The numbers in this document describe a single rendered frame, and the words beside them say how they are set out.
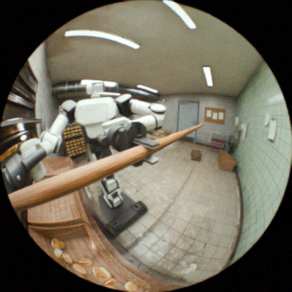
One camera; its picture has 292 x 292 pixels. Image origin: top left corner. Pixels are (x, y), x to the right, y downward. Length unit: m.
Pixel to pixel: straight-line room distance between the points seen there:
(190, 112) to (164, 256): 4.85
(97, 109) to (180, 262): 1.63
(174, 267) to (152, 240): 0.50
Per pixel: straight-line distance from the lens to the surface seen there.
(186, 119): 4.69
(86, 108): 0.57
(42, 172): 0.35
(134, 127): 0.20
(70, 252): 0.86
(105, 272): 0.68
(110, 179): 0.86
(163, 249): 1.29
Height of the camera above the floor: 1.27
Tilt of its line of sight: 20 degrees down
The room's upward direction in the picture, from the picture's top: straight up
